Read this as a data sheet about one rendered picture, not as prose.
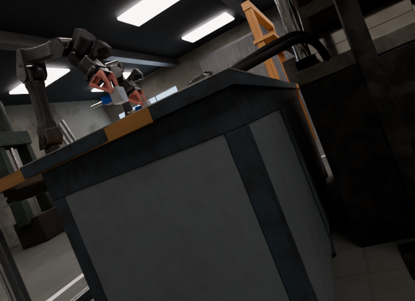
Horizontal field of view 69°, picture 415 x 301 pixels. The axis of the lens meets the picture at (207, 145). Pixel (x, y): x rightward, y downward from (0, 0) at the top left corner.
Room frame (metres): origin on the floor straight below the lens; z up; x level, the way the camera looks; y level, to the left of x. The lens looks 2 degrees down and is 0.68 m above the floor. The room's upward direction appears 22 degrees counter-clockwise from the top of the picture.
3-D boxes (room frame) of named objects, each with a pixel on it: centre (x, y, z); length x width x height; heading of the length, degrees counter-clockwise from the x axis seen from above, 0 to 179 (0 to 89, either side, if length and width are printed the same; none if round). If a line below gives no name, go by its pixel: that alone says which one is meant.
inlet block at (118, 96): (1.07, 0.27, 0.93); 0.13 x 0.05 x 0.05; 76
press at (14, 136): (5.57, 3.36, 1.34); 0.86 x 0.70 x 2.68; 154
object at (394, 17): (1.68, -0.98, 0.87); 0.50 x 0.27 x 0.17; 68
